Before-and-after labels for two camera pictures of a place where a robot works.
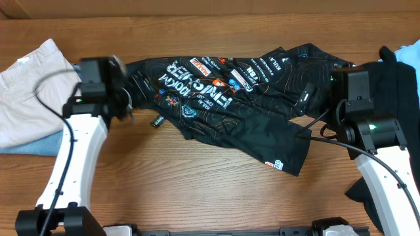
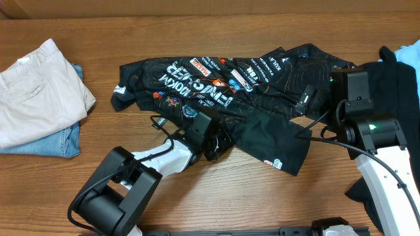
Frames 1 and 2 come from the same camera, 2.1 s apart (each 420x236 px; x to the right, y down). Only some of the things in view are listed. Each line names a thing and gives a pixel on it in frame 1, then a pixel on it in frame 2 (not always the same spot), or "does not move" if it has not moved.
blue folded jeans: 48,146 does not move
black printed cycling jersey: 244,106 does not move
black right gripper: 304,99 does not move
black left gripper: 125,116 to 227,140
